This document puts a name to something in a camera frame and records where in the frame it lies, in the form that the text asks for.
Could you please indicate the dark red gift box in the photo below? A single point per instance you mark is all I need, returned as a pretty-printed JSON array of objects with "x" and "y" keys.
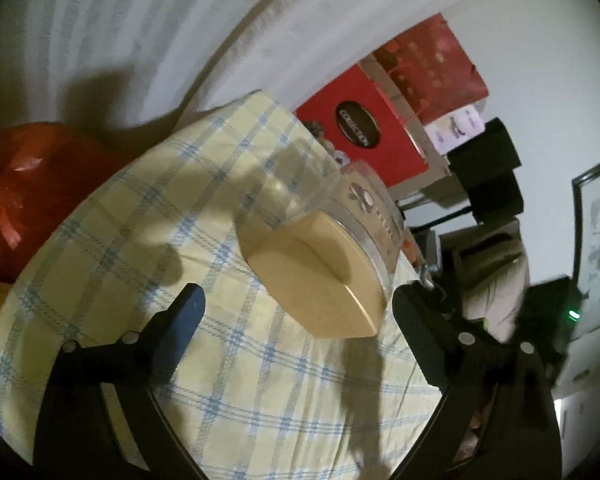
[{"x": 435, "y": 70}]

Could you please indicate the red box with oval label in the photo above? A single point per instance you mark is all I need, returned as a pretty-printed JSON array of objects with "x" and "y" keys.
[{"x": 395, "y": 155}]

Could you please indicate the yellow plaid tablecloth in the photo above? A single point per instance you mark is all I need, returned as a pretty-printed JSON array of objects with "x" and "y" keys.
[{"x": 180, "y": 200}]

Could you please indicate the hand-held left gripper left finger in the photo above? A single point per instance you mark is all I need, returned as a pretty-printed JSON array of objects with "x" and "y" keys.
[{"x": 182, "y": 330}]

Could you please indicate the black speaker on stand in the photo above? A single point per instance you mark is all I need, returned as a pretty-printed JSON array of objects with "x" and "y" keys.
[
  {"x": 500, "y": 200},
  {"x": 487, "y": 157}
]

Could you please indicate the brown cardboard box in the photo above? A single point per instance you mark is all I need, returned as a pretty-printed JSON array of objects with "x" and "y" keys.
[{"x": 440, "y": 182}]

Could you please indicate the white curtain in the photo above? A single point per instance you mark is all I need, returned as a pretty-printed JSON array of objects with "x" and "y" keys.
[{"x": 155, "y": 25}]

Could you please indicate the red plastic bag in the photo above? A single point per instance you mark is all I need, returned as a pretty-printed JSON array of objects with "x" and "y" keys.
[{"x": 40, "y": 185}]

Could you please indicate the white and pink box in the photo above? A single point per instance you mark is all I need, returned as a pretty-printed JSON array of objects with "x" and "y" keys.
[{"x": 455, "y": 127}]

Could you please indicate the clear jar with tan lid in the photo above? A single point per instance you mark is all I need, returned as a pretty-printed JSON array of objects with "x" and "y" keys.
[{"x": 320, "y": 280}]

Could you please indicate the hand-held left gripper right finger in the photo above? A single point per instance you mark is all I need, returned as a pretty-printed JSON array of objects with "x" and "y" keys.
[{"x": 420, "y": 335}]

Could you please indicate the brown sofa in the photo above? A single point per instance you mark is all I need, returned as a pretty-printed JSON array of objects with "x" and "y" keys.
[{"x": 490, "y": 280}]

